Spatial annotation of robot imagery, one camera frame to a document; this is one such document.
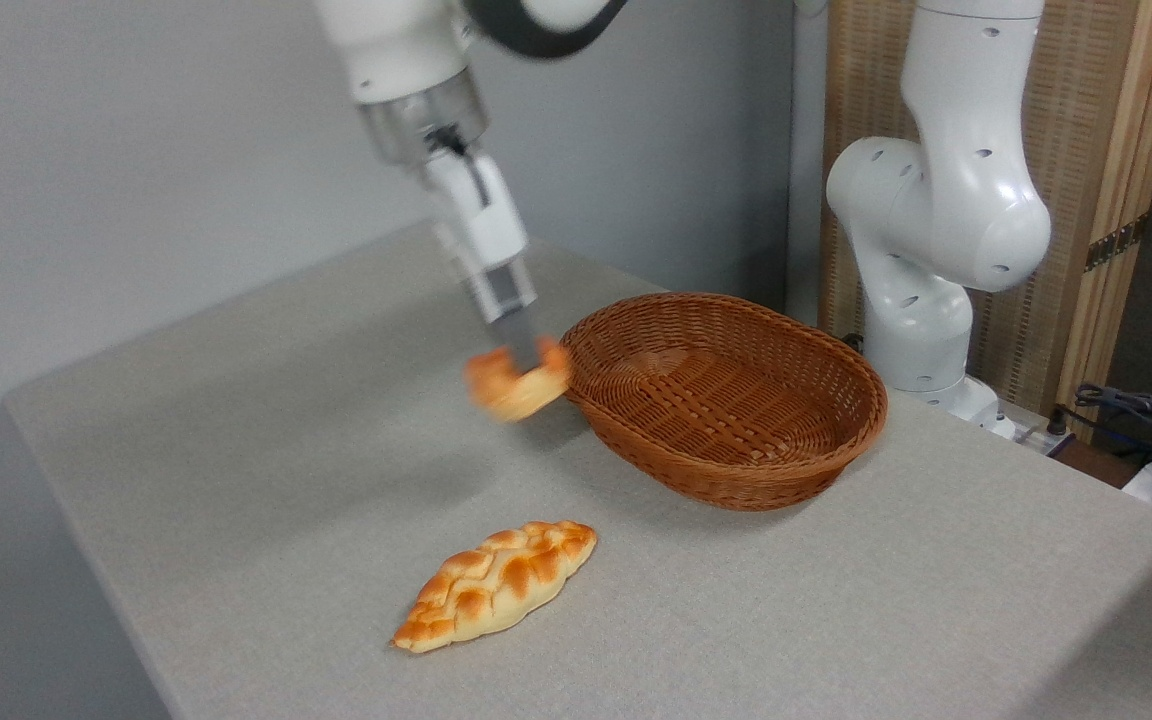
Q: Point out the brass screen hinge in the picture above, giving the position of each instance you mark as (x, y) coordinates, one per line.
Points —
(1116, 243)

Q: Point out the brown wicker oval basket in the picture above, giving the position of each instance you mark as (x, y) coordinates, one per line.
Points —
(726, 400)

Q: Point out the wooden bamboo folding screen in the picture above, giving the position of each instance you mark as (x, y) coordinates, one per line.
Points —
(1096, 140)

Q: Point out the long braided bread loaf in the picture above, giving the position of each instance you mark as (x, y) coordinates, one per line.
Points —
(496, 585)

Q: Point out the round knotted bread roll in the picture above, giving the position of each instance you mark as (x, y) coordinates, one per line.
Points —
(516, 385)

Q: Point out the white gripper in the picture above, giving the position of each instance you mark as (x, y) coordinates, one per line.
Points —
(481, 215)

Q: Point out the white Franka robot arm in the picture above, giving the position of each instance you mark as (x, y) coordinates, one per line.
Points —
(946, 210)

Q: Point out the white power strip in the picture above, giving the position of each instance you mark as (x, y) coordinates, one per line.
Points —
(1041, 438)

